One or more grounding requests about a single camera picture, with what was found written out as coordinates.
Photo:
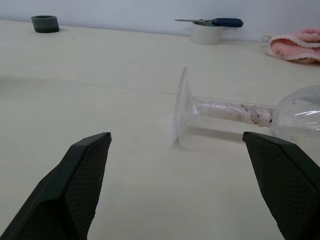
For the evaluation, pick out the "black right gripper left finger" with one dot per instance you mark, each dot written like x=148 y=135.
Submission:
x=62 y=190

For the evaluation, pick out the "green roll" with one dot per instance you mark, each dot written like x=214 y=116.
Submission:
x=205 y=23

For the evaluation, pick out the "dark grey tape roll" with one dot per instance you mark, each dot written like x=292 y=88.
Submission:
x=45 y=26

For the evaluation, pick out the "pink fluffy towel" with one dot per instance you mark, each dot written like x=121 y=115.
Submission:
x=295 y=47

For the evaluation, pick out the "clear wine glass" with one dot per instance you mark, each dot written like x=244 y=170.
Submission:
x=225 y=113

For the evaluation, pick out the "white tape roll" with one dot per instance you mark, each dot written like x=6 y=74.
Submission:
x=205 y=35

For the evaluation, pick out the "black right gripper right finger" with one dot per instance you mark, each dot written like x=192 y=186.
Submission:
x=287 y=185

